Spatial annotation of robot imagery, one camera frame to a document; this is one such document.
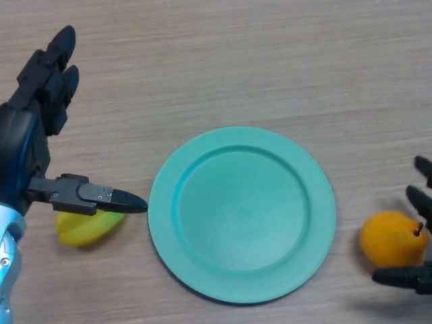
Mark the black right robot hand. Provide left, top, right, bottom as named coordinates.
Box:
left=371, top=155, right=432, bottom=296

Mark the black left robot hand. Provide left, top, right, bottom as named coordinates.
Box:
left=0, top=25, right=149, bottom=217

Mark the yellow orange pear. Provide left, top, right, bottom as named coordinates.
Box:
left=359, top=210, right=429, bottom=269

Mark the green round plastic plate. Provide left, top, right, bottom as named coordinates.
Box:
left=148, top=126, right=337, bottom=306

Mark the yellow green starfruit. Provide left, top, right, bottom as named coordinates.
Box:
left=55, top=207, right=126, bottom=248

